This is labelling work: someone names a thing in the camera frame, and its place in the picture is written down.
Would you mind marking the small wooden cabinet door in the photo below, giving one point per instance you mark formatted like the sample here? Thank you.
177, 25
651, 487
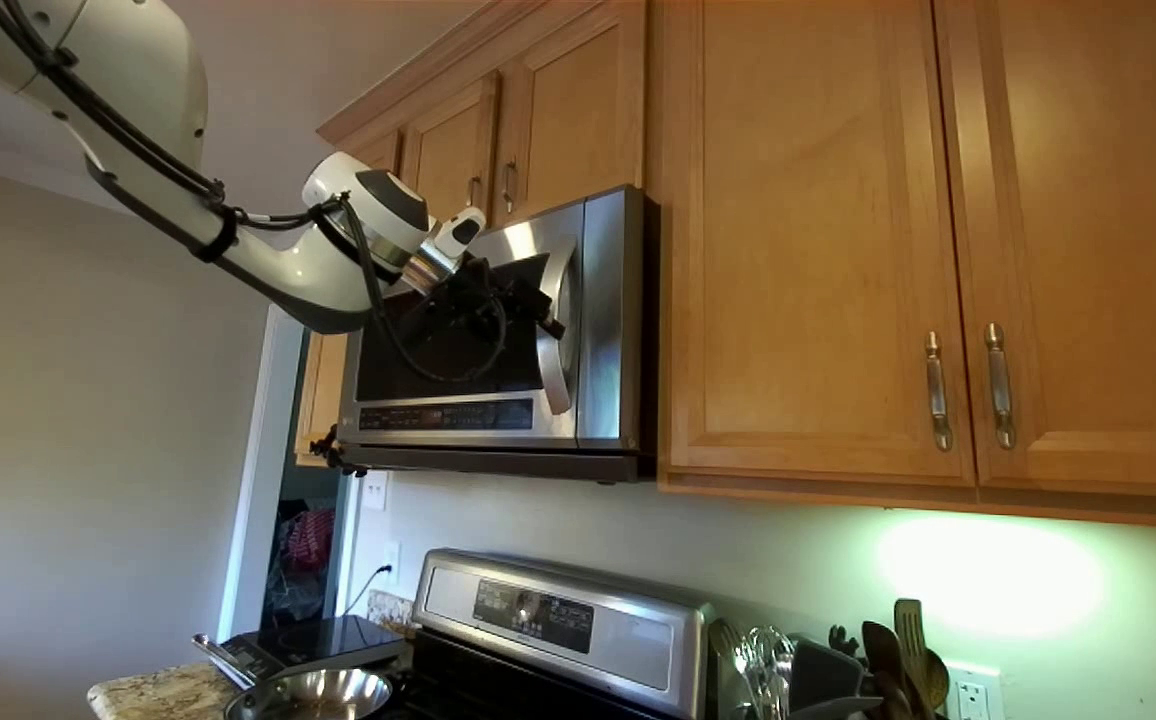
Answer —
577, 105
449, 134

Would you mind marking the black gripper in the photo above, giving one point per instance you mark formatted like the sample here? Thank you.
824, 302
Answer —
482, 296

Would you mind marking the black flat countertop appliance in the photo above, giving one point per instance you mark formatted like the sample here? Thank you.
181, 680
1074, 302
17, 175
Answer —
323, 638

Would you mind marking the pinkish red hanging item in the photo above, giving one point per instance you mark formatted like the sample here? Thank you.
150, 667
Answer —
303, 542

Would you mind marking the light grey wrist mount piece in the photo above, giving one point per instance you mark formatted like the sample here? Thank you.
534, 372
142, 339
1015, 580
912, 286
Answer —
466, 225

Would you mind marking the stainless steel microwave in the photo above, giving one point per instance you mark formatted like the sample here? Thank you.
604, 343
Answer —
603, 334

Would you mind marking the dark cooking spoon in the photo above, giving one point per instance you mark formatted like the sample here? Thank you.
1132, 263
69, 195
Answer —
937, 680
882, 653

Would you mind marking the glass jars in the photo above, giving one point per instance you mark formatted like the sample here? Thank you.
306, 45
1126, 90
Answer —
761, 667

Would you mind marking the white wall outlet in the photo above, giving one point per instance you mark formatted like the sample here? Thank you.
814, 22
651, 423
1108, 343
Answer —
975, 693

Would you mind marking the stainless steel stove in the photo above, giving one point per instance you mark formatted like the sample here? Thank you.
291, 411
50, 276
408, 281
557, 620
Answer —
563, 624

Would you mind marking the large wooden cabinet door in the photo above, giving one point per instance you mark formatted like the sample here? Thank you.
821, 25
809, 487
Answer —
802, 241
1108, 241

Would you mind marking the stainless steel bowl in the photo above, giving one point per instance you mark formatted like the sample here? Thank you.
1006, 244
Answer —
323, 691

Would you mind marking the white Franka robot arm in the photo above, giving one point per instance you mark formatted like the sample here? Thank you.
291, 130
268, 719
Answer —
138, 82

